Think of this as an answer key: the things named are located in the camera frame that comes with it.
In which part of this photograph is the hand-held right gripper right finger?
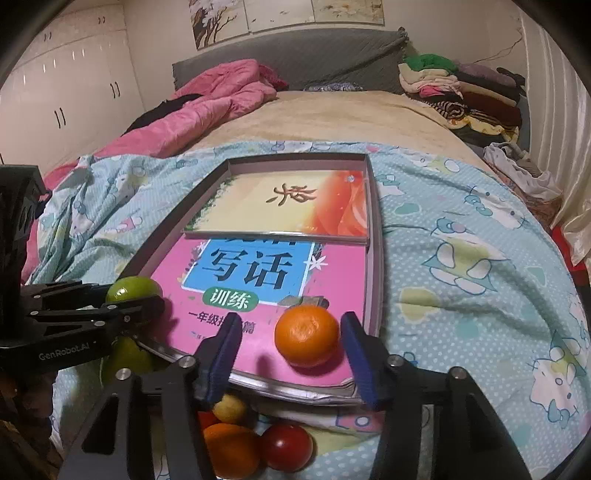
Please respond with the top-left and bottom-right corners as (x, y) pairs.
(341, 311), (534, 480)

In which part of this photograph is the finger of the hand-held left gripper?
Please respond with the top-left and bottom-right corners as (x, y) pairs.
(30, 295), (165, 342)
(23, 282), (110, 311)

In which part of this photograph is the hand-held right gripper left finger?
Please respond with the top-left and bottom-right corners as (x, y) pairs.
(58, 314), (243, 480)

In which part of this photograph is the green apple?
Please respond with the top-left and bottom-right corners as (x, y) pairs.
(106, 276), (163, 308)
(100, 336), (155, 386)

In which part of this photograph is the small yellow fruit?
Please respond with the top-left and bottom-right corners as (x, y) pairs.
(212, 393), (247, 424)

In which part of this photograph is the orange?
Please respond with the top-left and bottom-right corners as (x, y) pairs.
(274, 305), (340, 368)
(203, 423), (260, 480)

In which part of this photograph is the shallow cardboard box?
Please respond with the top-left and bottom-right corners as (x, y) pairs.
(111, 154), (389, 365)

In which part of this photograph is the red tomato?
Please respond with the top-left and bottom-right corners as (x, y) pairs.
(260, 424), (314, 474)

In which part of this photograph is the pink workbook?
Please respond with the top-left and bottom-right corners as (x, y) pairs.
(150, 237), (370, 400)

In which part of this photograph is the light blue printed blanket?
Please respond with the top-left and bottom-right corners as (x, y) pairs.
(28, 141), (591, 480)

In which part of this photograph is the white wardrobe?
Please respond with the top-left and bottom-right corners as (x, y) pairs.
(0, 7), (145, 178)

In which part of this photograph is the beige and orange book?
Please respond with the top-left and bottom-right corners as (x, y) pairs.
(184, 170), (372, 245)

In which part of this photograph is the black cloth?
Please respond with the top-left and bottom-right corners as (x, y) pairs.
(122, 95), (204, 136)

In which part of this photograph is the pink quilt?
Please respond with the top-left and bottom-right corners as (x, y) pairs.
(25, 60), (289, 278)

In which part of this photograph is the red cloth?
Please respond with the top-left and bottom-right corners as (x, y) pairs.
(551, 225), (591, 267)

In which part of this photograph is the beige bed sheet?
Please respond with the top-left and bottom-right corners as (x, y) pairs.
(185, 90), (488, 169)

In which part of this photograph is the floral pillow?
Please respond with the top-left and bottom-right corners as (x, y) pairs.
(304, 82), (366, 93)

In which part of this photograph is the pile of folded clothes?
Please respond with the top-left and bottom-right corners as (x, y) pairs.
(399, 54), (528, 141)

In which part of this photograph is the grey padded headboard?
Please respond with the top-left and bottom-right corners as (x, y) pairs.
(172, 30), (409, 95)

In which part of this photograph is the cream curtain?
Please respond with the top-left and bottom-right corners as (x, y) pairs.
(519, 9), (591, 268)

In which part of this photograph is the tree wall painting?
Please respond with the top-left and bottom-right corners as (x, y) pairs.
(188, 0), (251, 51)

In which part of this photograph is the pale wall painting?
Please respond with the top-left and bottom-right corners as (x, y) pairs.
(244, 0), (315, 34)
(311, 0), (385, 24)

